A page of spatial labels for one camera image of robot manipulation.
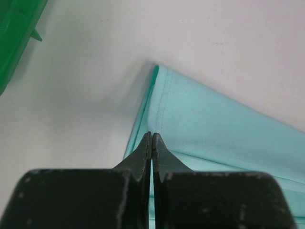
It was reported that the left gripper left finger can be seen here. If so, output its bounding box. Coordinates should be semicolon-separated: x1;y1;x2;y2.
0;133;152;229

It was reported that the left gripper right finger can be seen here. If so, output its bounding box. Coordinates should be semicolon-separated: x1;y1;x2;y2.
152;133;297;229

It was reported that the teal t shirt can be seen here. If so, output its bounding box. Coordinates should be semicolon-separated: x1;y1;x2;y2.
125;65;305;229

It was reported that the green plastic tray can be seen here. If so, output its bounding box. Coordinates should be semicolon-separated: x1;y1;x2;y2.
0;0;48;94

